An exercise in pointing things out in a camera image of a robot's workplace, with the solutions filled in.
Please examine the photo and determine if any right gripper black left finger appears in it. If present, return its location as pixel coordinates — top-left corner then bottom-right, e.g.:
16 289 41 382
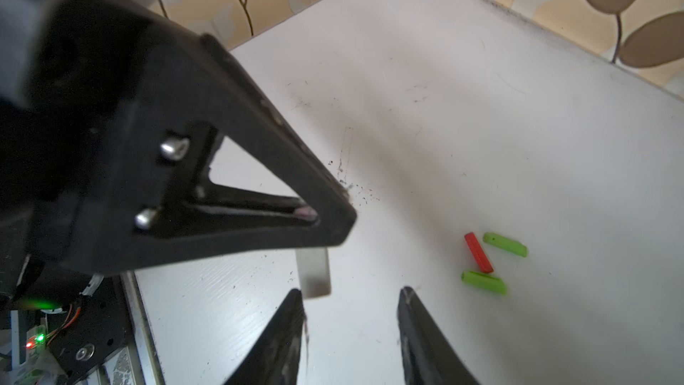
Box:
224 289 306 385

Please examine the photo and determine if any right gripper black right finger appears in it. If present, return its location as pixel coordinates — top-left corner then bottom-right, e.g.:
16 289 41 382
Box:
397 286 478 385

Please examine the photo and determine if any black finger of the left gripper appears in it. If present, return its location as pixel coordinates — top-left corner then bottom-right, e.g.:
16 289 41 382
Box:
58 181 342 273
154 36 357 242

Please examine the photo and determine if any upper green pen cap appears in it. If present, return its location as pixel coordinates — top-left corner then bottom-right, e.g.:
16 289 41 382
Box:
483 233 528 258

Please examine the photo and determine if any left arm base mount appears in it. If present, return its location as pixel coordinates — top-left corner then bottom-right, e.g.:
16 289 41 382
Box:
0 272 140 385

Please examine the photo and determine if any clear pen pink tip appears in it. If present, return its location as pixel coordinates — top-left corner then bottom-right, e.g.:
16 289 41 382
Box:
293 206 318 221

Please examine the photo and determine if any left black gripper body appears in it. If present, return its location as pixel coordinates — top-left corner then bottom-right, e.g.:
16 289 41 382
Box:
0 0 177 306

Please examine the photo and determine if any green pen cap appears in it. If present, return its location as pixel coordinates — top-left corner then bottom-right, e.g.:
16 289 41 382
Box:
483 233 528 258
461 271 508 295

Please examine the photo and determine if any red pen cap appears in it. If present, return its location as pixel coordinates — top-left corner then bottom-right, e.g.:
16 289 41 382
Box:
464 233 494 274

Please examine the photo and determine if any lower green pen cap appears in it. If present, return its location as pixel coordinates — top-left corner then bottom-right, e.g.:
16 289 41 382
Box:
461 271 508 295

